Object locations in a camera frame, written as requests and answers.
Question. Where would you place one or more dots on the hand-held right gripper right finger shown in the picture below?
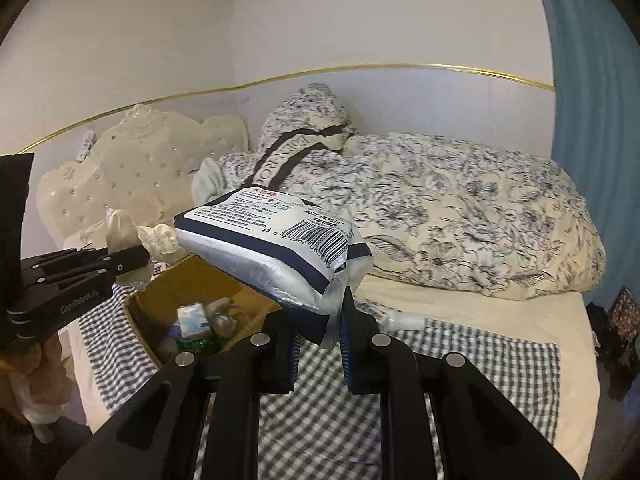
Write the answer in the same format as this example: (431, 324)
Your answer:
(347, 360)

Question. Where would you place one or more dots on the white remote control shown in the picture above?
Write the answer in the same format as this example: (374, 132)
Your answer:
(86, 146)

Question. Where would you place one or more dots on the light blue tissue pack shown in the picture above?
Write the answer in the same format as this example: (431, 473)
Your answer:
(192, 322)

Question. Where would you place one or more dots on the teal curtain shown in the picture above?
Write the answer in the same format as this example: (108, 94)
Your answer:
(590, 110)

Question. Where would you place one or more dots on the black bag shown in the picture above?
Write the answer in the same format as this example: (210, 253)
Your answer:
(607, 360)

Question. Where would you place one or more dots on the navy and white plastic packet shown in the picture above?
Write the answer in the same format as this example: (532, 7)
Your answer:
(260, 255)

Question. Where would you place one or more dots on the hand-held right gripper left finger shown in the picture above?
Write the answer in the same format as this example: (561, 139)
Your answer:
(280, 365)

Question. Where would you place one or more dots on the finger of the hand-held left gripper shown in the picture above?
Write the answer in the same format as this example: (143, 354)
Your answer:
(125, 260)
(65, 258)

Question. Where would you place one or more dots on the light green cloth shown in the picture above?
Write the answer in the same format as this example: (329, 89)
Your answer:
(207, 185)

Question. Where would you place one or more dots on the white squeeze tube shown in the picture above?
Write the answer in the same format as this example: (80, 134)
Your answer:
(400, 321)

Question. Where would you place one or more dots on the brown cardboard box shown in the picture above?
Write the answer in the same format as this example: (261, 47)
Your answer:
(165, 290)

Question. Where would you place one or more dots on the floral duvet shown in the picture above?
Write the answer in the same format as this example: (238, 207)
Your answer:
(475, 210)

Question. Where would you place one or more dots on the green foil packet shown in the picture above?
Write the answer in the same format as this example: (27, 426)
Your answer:
(200, 346)

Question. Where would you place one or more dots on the cream tufted headboard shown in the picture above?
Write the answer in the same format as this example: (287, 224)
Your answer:
(150, 160)

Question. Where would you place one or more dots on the person's left hand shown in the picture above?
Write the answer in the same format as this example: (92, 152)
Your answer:
(50, 375)

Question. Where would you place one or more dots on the checked cloth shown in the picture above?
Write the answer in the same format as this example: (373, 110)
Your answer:
(475, 385)

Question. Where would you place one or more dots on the dark patterned bag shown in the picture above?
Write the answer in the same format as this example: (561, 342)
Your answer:
(622, 315)

